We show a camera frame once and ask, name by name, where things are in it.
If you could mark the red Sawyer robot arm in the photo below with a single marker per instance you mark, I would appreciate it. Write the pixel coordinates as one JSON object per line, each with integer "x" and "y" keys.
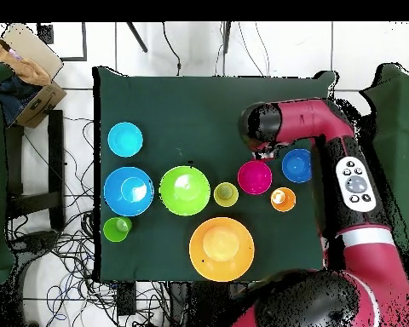
{"x": 310, "y": 117}

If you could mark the dark green tablecloth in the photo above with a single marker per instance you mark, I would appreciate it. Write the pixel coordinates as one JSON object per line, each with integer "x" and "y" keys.
{"x": 208, "y": 112}

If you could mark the large yellow-orange bowl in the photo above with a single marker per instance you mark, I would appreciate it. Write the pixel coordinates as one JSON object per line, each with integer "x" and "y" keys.
{"x": 221, "y": 265}

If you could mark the small light blue bowl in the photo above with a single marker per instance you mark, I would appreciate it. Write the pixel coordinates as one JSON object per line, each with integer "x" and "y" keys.
{"x": 125, "y": 139}

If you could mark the yellow cup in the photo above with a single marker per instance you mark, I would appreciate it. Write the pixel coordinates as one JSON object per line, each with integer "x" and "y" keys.
{"x": 226, "y": 194}

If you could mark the green bowl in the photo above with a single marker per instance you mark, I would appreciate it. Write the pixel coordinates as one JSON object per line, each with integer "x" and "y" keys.
{"x": 184, "y": 201}

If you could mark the black metal frame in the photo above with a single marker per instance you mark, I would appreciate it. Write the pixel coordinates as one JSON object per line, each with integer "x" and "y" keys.
{"x": 46, "y": 34}

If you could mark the black chair base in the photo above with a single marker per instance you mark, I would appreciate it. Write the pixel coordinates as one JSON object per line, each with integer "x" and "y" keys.
{"x": 37, "y": 240}

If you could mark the black tripod leg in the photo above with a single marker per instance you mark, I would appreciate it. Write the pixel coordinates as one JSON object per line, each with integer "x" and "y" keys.
{"x": 226, "y": 37}
{"x": 138, "y": 38}

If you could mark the orange cup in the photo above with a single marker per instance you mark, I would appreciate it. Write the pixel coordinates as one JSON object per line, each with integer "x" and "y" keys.
{"x": 283, "y": 201}

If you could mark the dark blue cloth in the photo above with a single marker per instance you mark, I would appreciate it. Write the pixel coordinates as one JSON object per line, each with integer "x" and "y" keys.
{"x": 15, "y": 98}

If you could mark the black stool frame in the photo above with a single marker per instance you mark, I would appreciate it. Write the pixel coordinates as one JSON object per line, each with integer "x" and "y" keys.
{"x": 56, "y": 153}

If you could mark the small dark blue bowl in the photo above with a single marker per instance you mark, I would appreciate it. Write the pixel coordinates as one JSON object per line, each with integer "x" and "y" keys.
{"x": 296, "y": 165}

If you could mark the black power strip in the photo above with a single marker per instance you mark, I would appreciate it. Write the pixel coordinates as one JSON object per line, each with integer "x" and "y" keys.
{"x": 126, "y": 299}

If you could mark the green cup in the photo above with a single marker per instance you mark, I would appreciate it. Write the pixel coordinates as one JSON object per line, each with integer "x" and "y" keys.
{"x": 114, "y": 231}

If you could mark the brown cloth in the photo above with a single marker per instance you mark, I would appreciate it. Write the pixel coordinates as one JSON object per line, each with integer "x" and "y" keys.
{"x": 27, "y": 69}

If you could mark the large blue bowl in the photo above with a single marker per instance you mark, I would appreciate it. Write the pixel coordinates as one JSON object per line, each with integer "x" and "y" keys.
{"x": 119, "y": 204}

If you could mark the pink bowl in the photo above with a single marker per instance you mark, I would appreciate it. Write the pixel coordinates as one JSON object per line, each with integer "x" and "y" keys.
{"x": 255, "y": 177}

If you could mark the cardboard box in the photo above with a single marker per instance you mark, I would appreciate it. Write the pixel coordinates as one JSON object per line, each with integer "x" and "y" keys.
{"x": 37, "y": 105}

